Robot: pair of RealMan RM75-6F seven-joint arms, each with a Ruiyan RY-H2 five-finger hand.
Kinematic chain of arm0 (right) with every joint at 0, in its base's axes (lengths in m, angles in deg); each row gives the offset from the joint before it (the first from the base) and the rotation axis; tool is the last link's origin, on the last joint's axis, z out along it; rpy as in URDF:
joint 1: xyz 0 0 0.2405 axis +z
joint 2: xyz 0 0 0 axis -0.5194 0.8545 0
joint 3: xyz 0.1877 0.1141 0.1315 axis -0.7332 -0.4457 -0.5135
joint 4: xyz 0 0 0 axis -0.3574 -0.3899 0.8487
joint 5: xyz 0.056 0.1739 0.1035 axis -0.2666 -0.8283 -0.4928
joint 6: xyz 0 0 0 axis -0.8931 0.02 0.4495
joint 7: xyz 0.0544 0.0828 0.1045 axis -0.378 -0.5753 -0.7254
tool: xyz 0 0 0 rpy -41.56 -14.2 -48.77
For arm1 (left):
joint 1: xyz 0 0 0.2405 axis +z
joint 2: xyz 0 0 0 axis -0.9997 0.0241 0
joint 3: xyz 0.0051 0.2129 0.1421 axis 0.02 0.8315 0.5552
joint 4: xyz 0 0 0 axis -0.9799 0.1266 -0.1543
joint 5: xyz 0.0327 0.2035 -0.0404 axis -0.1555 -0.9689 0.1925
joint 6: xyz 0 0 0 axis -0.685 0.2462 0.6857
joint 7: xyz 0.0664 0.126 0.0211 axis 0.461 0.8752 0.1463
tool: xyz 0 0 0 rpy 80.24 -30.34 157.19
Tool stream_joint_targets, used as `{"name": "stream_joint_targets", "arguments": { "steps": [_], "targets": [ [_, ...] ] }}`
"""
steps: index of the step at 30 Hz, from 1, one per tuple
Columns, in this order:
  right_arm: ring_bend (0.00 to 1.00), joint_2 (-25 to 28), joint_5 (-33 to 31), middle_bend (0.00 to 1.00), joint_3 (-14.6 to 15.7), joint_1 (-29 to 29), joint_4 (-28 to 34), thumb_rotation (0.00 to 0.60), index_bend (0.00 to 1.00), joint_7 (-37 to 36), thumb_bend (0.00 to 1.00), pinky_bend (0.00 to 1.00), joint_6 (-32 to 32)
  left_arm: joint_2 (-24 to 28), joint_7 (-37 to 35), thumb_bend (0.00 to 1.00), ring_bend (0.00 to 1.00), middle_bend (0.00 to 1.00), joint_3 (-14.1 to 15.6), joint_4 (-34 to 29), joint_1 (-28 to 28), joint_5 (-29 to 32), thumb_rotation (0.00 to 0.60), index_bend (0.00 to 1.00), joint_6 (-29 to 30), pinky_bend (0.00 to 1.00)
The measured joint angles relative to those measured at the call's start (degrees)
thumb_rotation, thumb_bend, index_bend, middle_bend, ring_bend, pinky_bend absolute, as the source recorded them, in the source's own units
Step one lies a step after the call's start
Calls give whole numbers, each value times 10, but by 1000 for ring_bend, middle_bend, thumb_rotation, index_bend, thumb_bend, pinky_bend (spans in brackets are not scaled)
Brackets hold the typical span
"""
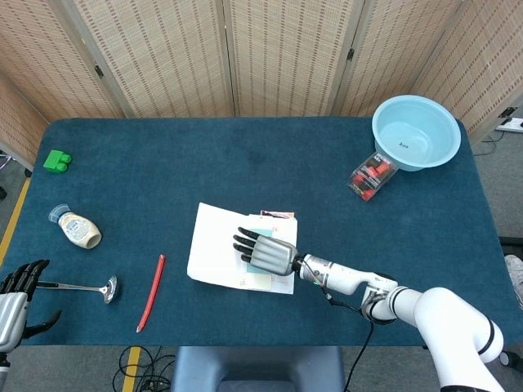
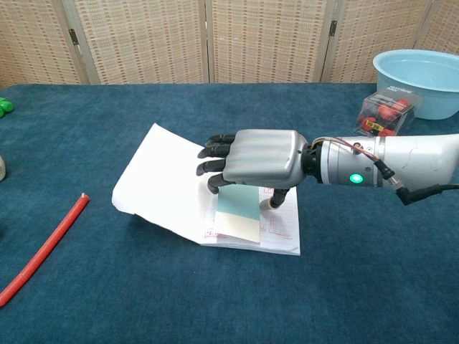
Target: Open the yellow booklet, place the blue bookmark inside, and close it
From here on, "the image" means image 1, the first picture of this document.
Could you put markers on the clear box with red parts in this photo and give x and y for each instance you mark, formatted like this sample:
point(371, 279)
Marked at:
point(372, 177)

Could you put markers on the white power strip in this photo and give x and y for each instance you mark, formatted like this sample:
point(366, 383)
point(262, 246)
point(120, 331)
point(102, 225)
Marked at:
point(510, 124)

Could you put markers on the metal ladle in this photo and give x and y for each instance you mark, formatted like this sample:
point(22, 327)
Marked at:
point(108, 288)

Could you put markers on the white shoe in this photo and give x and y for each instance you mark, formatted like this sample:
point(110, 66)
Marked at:
point(515, 273)

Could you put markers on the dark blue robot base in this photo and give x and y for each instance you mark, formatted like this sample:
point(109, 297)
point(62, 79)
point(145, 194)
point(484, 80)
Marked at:
point(257, 367)

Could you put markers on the green toy building block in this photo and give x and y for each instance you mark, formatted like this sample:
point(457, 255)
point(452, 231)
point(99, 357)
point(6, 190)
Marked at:
point(56, 161)

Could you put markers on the woven folding screen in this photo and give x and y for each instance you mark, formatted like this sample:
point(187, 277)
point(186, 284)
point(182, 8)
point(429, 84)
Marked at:
point(163, 57)

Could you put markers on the beige squeeze bottle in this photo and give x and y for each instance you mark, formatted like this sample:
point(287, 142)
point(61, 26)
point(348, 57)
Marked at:
point(77, 230)

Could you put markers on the white and orange notebook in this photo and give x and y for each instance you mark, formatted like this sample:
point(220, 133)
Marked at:
point(212, 249)

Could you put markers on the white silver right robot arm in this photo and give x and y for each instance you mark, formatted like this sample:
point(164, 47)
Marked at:
point(441, 314)

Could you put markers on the light blue plastic basin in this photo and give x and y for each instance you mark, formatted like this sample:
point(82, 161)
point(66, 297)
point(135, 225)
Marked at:
point(417, 134)

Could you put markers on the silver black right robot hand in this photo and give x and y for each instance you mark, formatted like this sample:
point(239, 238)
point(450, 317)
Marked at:
point(271, 255)

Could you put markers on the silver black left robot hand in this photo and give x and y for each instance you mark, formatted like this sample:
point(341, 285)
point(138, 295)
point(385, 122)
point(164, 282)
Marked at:
point(12, 310)

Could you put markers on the dark blue tablecloth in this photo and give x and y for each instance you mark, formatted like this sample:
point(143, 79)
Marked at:
point(163, 163)

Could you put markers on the long red candle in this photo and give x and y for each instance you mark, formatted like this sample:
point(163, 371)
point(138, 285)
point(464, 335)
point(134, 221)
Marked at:
point(152, 292)

